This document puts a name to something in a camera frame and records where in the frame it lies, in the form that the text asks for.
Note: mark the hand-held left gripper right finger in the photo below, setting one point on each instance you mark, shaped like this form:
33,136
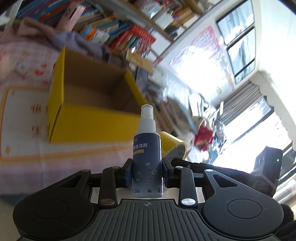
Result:
164,172

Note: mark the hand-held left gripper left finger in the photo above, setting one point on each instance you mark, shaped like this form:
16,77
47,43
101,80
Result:
127,172

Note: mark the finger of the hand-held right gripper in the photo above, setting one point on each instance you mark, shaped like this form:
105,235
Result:
185,163

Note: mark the dark blue spray bottle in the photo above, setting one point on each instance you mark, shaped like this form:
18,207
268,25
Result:
146,162

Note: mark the packing tape roll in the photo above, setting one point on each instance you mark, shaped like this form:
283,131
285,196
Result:
171,141

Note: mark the yellow cardboard box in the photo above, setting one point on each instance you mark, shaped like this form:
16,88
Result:
92,125

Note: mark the red cloth item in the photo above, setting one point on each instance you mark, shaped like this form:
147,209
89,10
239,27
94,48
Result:
203,138

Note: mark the pile of books and papers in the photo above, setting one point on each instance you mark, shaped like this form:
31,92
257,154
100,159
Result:
171,109

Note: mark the person's fuzzy clothing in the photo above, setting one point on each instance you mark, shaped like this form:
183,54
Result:
290,224

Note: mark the grey pleated curtain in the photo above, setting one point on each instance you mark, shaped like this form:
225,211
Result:
245,104

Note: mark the pink checkered printed tablecloth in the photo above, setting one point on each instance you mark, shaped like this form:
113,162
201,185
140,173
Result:
23,139

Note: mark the brown paper envelope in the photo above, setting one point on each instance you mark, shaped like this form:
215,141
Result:
141,61

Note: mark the window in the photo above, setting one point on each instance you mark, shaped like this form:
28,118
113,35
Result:
240,41

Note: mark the row of colourful books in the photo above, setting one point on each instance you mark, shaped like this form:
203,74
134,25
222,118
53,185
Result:
120,34

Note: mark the orange and white box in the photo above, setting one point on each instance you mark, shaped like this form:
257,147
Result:
91,38
98,32

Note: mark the wooden bookshelf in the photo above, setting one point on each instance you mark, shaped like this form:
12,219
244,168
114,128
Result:
161,25

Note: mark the purple cloth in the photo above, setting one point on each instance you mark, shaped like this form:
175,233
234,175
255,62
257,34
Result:
76,41

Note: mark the tall pink box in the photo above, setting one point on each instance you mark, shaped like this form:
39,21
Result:
71,16

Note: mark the mauve pink cloth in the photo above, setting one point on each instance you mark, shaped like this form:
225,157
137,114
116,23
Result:
34,27

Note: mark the wall poster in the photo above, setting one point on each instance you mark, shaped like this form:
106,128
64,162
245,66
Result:
203,58

